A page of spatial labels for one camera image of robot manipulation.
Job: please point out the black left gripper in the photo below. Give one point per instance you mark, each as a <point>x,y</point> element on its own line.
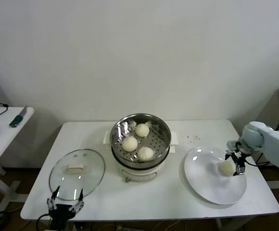
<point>61,213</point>

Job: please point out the round glass pot lid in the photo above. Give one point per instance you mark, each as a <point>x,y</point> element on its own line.
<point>91,168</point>

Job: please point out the white side table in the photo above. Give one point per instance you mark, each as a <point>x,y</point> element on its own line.
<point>7,139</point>

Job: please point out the perforated steel steamer basket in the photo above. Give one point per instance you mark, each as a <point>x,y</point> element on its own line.
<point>122,128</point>

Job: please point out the white round plate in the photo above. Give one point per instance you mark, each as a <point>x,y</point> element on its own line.
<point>202,183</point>

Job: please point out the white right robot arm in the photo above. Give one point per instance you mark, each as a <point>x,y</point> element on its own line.
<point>274,144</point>

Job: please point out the white steamed baozi bun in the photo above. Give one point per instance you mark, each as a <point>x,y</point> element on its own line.
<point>142,130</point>
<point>145,154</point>
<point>130,144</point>
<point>226,168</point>

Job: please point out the white electric cooking pot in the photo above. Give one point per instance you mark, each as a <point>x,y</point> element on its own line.
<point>139,174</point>

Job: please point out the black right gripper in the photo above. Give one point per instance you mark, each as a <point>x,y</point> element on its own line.
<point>241,151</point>

